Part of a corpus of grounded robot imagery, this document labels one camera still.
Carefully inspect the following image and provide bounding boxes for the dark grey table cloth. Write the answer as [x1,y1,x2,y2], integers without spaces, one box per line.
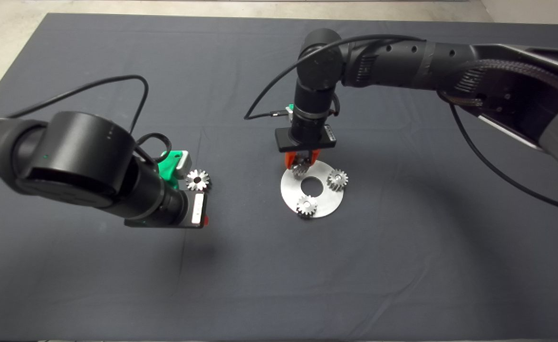
[0,13,558,342]

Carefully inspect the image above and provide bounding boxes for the small steel gear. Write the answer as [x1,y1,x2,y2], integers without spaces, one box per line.
[327,169,349,192]
[296,195,318,218]
[292,159,312,179]

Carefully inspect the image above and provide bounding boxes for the thin black right camera cable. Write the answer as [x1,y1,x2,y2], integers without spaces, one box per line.
[244,34,558,217]

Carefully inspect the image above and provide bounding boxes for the green left camera mount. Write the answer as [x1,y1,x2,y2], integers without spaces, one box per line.
[157,150,183,189]

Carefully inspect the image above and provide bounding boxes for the thin black camera cable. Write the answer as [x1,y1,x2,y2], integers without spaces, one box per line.
[6,74,149,134]
[244,34,558,217]

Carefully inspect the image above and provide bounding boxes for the thin black left camera cable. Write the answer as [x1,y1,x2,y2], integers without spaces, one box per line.
[6,74,149,134]

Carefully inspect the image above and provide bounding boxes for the round metal plate with hole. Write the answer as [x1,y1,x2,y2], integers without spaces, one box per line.
[280,160,345,219]

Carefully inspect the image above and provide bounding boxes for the larger steel gear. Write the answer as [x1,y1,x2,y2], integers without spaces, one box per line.
[186,169,212,192]

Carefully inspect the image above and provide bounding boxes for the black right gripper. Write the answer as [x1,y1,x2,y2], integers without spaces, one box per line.
[275,124,337,170]

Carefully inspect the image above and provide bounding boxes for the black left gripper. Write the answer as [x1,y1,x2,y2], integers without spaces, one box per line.
[124,190,210,229]

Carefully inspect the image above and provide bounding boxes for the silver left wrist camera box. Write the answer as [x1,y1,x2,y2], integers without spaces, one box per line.
[174,151,191,180]

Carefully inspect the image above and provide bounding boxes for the black braided arm hose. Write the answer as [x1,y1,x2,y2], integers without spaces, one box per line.
[438,59,558,108]

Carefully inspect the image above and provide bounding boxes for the short black left wrist cable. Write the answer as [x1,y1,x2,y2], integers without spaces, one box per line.
[134,133,172,163]

